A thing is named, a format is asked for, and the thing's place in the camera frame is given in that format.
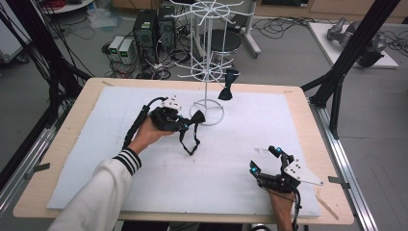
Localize white floor board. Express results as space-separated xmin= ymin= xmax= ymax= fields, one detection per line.
xmin=307 ymin=21 xmax=399 ymax=69

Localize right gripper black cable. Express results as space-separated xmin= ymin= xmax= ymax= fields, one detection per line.
xmin=290 ymin=188 xmax=304 ymax=231

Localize black computer tower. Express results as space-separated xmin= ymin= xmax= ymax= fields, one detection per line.
xmin=157 ymin=5 xmax=177 ymax=52
xmin=133 ymin=9 xmax=159 ymax=64

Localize clear plastic bag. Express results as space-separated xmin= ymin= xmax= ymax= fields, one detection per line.
xmin=88 ymin=8 xmax=123 ymax=30

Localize white wire display rack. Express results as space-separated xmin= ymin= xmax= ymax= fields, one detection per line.
xmin=167 ymin=0 xmax=244 ymax=127

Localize round white table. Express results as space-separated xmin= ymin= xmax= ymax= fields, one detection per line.
xmin=39 ymin=0 xmax=95 ymax=14

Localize desk with white legs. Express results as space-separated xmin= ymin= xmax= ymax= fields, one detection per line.
xmin=242 ymin=0 xmax=263 ymax=60

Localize person's right hand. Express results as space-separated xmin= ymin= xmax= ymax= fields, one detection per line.
xmin=266 ymin=189 xmax=297 ymax=219

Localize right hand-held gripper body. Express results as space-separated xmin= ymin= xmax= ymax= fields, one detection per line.
xmin=256 ymin=153 xmax=325 ymax=194

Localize black bow tie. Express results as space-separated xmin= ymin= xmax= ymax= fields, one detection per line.
xmin=178 ymin=110 xmax=207 ymax=157

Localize black round stool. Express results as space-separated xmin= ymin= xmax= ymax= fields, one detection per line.
xmin=201 ymin=29 xmax=243 ymax=62

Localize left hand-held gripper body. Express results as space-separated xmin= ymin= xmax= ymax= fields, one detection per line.
xmin=149 ymin=94 xmax=184 ymax=133

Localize white foam mat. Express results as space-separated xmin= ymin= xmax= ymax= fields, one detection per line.
xmin=46 ymin=86 xmax=321 ymax=218

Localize white power supply unit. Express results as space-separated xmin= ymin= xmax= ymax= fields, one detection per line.
xmin=108 ymin=35 xmax=125 ymax=62
xmin=118 ymin=38 xmax=136 ymax=65

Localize person's left hand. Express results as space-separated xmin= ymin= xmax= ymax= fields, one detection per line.
xmin=128 ymin=116 xmax=176 ymax=156

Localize black metal frame post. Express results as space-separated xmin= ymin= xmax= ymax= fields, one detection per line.
xmin=301 ymin=0 xmax=402 ymax=140
xmin=0 ymin=0 xmax=94 ymax=129

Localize thin wooden stick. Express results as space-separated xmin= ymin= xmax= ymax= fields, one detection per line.
xmin=316 ymin=193 xmax=340 ymax=221

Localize navy bow tie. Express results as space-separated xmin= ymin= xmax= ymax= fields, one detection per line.
xmin=217 ymin=68 xmax=241 ymax=101

